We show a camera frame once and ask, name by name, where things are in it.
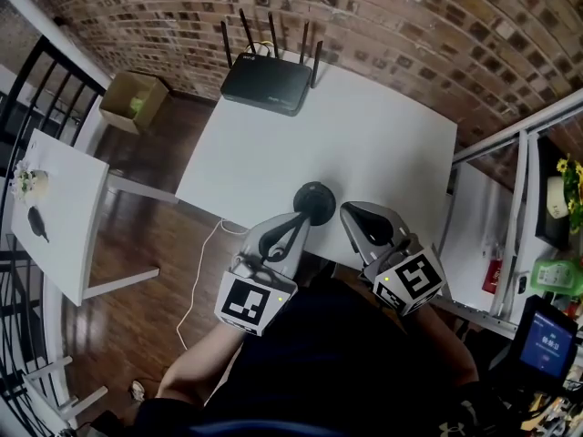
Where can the white flower pot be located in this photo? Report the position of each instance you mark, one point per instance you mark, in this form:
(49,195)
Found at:
(34,181)

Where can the black travel cup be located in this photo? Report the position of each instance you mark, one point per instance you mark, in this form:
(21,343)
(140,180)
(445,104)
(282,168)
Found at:
(324,216)

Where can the yellow flowers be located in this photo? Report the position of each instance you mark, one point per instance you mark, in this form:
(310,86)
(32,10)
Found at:
(573,185)

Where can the white bowl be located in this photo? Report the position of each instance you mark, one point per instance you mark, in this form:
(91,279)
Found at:
(556,198)

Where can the cardboard box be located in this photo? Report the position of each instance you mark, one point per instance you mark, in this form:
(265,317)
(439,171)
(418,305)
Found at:
(150,103)

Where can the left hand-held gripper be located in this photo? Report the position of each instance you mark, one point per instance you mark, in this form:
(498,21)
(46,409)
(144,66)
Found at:
(248,303)

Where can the white side table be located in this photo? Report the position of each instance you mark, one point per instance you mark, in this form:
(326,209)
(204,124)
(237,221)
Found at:
(68,207)

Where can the green packet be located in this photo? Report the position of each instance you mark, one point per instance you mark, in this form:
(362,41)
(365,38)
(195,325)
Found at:
(558,275)

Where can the person's dark clothing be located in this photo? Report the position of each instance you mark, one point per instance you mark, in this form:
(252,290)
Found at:
(328,371)

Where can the white furniture frame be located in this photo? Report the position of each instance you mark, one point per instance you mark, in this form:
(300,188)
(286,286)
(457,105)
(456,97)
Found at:
(64,399)

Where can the black metal railing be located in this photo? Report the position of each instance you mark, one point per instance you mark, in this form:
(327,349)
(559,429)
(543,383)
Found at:
(41,103)

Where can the person's left forearm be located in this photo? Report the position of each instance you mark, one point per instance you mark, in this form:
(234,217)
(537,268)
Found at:
(200,362)

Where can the red box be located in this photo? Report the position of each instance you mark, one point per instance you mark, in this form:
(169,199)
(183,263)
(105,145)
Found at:
(493,277)

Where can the black travel cup lid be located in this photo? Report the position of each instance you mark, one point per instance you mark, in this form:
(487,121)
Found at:
(314,195)

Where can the person's right forearm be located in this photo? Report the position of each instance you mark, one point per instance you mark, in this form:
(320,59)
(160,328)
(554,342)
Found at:
(448,353)

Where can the small black object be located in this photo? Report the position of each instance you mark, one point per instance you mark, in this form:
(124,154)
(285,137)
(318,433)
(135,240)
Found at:
(36,222)

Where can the green item in box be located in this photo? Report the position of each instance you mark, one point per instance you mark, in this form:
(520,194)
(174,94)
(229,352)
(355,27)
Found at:
(138,103)

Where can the black device with blue screen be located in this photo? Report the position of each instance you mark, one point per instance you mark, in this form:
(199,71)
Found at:
(546,339)

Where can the black router with antennas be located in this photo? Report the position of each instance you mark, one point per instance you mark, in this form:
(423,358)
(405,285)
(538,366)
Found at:
(264,84)

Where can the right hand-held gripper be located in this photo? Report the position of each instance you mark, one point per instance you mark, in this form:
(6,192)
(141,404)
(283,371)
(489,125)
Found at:
(414,280)

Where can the white metal shelf rack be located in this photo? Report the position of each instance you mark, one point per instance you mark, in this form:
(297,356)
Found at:
(510,244)

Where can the person's shoe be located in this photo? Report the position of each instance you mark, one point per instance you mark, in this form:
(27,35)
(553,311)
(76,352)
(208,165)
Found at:
(137,389)

